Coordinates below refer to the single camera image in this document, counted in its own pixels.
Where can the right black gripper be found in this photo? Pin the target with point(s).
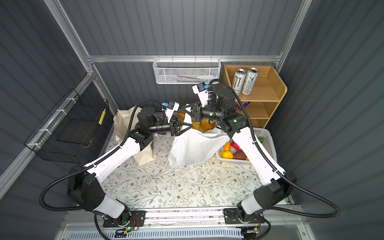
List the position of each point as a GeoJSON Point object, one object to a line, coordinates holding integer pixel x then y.
{"type": "Point", "coordinates": [197, 112]}

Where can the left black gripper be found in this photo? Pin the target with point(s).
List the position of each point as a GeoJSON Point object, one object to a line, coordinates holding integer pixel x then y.
{"type": "Point", "coordinates": [175, 130]}

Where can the beige canvas tote bag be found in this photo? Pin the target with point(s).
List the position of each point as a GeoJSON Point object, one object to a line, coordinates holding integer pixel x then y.
{"type": "Point", "coordinates": [121, 123]}

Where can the white plastic grocery bag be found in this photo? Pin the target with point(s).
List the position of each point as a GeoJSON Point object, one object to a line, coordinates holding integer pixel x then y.
{"type": "Point", "coordinates": [193, 146]}

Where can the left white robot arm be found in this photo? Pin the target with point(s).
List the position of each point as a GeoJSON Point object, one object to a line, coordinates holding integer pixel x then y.
{"type": "Point", "coordinates": [84, 186]}

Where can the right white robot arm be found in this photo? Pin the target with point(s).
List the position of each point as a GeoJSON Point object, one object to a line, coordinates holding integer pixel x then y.
{"type": "Point", "coordinates": [274, 188]}

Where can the purple snack packet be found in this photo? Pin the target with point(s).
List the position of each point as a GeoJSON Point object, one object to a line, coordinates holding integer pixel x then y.
{"type": "Point", "coordinates": [245, 104]}

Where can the white Monster can left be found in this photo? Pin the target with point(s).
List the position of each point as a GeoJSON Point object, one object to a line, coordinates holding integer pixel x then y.
{"type": "Point", "coordinates": [238, 80]}

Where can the white monster can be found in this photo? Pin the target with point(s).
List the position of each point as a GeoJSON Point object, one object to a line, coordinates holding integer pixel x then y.
{"type": "Point", "coordinates": [238, 80]}
{"type": "Point", "coordinates": [249, 81]}

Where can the tray of bread rolls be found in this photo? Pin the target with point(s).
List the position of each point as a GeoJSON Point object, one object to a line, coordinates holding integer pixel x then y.
{"type": "Point", "coordinates": [203, 125]}

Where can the white Monster can right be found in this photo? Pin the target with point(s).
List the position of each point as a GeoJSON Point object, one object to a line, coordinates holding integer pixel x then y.
{"type": "Point", "coordinates": [249, 81]}

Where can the toothpaste tube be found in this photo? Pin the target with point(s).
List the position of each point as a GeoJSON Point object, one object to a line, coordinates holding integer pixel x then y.
{"type": "Point", "coordinates": [207, 78]}

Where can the pink toy dragon fruit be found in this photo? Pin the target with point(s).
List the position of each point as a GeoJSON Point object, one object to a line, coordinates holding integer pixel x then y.
{"type": "Point", "coordinates": [235, 145]}

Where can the wooden shelf unit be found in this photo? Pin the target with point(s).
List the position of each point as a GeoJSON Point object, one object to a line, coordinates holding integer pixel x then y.
{"type": "Point", "coordinates": [265, 97]}

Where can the dark red toy fruit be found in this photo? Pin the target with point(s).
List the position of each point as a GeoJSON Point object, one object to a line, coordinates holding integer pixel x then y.
{"type": "Point", "coordinates": [240, 155]}

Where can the white wire wall basket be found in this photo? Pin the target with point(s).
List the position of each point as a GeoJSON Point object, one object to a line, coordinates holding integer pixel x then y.
{"type": "Point", "coordinates": [184, 71]}

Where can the black wire wall basket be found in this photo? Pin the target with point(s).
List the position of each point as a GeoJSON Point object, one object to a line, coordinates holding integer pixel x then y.
{"type": "Point", "coordinates": [75, 133]}

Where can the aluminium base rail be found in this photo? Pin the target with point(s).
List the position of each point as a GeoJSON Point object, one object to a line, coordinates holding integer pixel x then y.
{"type": "Point", "coordinates": [184, 217]}

